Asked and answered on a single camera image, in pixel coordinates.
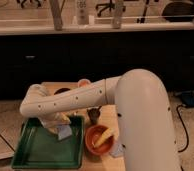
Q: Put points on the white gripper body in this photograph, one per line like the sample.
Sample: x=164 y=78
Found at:
x=50 y=122

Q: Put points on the orange bowl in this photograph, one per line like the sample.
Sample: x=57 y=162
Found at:
x=92 y=135

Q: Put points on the green plastic tray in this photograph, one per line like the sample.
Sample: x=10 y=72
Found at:
x=40 y=149

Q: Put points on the blue-grey cloth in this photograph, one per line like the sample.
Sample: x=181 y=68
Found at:
x=117 y=151

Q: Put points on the orange ball toy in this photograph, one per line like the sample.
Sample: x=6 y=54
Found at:
x=83 y=82

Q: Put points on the yellow corn cob toy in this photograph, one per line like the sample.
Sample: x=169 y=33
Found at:
x=105 y=135

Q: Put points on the dark blue device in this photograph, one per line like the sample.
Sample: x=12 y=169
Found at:
x=187 y=99

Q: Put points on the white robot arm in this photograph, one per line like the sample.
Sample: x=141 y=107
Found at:
x=143 y=109

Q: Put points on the dark red plate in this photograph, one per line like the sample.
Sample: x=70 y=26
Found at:
x=61 y=90

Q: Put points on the blue sponge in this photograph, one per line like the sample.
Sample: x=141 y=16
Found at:
x=64 y=131

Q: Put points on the white remote control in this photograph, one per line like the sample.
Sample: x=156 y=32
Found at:
x=82 y=12

